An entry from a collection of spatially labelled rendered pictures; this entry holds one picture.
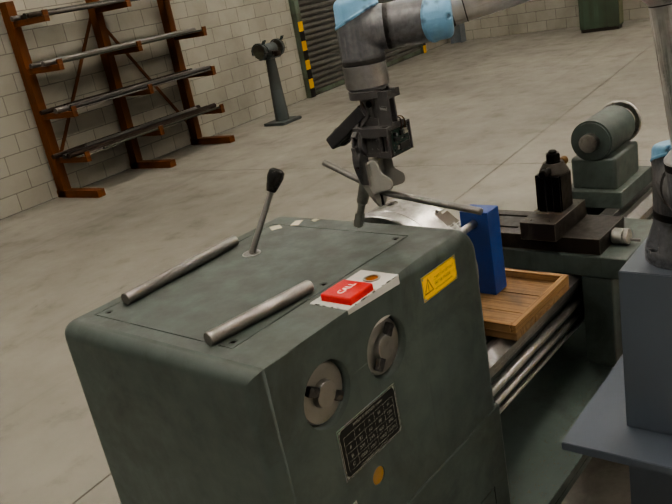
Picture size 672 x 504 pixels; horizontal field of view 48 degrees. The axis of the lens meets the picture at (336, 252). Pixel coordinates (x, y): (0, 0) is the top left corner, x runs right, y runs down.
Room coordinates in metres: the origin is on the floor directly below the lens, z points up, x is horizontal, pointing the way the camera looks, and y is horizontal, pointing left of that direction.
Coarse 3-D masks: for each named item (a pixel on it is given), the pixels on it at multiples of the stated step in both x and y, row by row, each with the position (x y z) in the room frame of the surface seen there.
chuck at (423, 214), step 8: (392, 200) 1.60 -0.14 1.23; (400, 200) 1.58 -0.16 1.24; (376, 208) 1.57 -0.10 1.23; (384, 208) 1.54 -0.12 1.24; (392, 208) 1.53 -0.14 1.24; (400, 208) 1.52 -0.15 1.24; (408, 208) 1.52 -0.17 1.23; (416, 208) 1.52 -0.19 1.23; (424, 208) 1.53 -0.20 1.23; (432, 208) 1.53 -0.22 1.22; (408, 216) 1.49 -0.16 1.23; (416, 216) 1.49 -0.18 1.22; (424, 216) 1.50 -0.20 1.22; (432, 216) 1.50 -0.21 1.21; (424, 224) 1.47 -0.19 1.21; (432, 224) 1.48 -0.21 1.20; (440, 224) 1.48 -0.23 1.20; (456, 224) 1.50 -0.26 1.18
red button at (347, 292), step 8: (344, 280) 1.10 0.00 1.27; (336, 288) 1.08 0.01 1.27; (344, 288) 1.07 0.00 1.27; (352, 288) 1.06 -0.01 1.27; (360, 288) 1.06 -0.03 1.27; (368, 288) 1.06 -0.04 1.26; (328, 296) 1.06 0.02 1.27; (336, 296) 1.05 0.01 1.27; (344, 296) 1.04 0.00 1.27; (352, 296) 1.03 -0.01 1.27; (360, 296) 1.05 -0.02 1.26; (344, 304) 1.04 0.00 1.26; (352, 304) 1.03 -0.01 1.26
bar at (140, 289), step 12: (228, 240) 1.40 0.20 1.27; (204, 252) 1.36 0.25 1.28; (216, 252) 1.37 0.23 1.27; (180, 264) 1.31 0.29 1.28; (192, 264) 1.32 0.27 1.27; (156, 276) 1.27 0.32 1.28; (168, 276) 1.28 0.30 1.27; (132, 288) 1.23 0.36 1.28; (144, 288) 1.23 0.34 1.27; (156, 288) 1.25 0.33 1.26; (132, 300) 1.21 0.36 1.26
